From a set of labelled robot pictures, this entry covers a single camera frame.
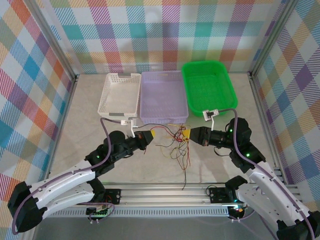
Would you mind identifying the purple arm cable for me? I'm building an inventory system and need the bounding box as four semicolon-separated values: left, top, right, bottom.
12;117;123;236
217;107;316;240

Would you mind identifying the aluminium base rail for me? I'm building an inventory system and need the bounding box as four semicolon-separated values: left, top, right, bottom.
27;181;305;208

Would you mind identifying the white perforated plastic basket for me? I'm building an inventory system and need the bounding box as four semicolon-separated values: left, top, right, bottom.
97;72;142;119

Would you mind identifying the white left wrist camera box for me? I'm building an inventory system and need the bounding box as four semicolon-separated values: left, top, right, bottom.
120;119;138;139

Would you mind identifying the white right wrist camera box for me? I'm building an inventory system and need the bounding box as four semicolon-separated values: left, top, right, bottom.
201;109;220;131

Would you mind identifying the aluminium side rail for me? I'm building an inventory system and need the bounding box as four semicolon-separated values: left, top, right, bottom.
248;72;288;185
42;74;80;188

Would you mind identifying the aluminium frame post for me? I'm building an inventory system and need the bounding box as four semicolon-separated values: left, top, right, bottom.
23;0;79;82
248;0;301;78

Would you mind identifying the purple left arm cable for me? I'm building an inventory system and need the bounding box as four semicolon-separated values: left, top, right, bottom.
12;117;123;236

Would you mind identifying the grey slotted cable duct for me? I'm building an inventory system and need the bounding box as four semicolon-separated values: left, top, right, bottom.
39;208;231;219

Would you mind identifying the red wire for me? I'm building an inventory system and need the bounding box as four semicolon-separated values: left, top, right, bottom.
151;126;176;136
184;139;193;168
173;126;187;148

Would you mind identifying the black wire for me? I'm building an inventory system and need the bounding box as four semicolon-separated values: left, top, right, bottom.
155;142;187;171
178;147;191;191
142;121;185;128

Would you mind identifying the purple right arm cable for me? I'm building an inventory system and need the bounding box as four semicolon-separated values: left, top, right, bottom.
217;107;316;240

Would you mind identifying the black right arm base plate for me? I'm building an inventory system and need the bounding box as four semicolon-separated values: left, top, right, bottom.
208;186;237;204

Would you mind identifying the lilac perforated plastic basket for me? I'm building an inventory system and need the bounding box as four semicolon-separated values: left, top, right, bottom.
139;70;190;125

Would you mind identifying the green mesh plastic basket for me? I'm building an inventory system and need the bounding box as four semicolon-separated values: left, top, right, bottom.
181;61;238;118

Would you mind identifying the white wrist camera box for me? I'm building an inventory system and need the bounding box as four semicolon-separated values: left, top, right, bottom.
120;119;138;139
201;109;220;131

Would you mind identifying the yellow wire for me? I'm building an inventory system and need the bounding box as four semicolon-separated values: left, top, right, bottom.
159;143;177;160
166;122;188;129

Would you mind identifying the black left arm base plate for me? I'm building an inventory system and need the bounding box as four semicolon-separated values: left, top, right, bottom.
103;188;122;205

